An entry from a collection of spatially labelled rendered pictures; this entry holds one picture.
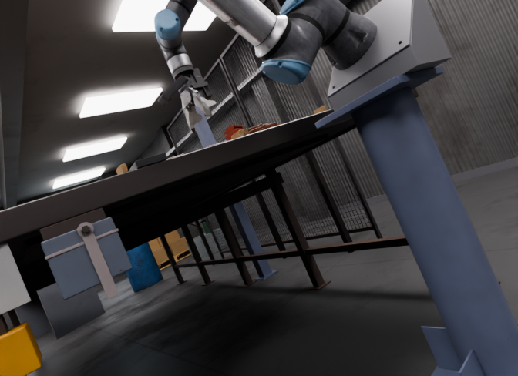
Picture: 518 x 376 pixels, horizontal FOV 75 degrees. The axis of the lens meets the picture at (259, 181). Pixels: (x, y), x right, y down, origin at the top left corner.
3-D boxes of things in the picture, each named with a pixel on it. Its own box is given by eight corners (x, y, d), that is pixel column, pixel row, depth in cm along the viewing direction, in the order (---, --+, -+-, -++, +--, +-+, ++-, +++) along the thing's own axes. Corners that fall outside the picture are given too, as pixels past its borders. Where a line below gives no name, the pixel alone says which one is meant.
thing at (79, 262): (142, 283, 71) (108, 203, 71) (70, 319, 63) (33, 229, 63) (132, 282, 80) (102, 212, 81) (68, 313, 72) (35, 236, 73)
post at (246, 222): (277, 271, 314) (176, 36, 320) (264, 280, 304) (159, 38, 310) (268, 271, 328) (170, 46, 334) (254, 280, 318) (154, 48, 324)
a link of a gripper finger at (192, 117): (206, 131, 122) (203, 105, 118) (191, 135, 119) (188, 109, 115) (201, 129, 124) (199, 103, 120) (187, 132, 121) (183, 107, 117)
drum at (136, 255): (157, 278, 639) (140, 238, 642) (168, 276, 598) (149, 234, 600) (129, 293, 604) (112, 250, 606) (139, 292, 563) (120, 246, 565)
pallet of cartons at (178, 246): (198, 250, 826) (186, 223, 828) (150, 275, 747) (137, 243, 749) (183, 254, 898) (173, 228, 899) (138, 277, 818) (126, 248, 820)
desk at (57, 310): (72, 317, 605) (55, 277, 607) (107, 310, 513) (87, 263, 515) (25, 343, 546) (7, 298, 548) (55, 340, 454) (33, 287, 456)
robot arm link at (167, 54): (152, 26, 110) (156, 40, 118) (165, 57, 110) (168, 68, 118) (174, 19, 111) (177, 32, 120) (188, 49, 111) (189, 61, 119)
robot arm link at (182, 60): (171, 55, 110) (164, 68, 116) (176, 68, 109) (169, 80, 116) (191, 52, 114) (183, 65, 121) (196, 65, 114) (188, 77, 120)
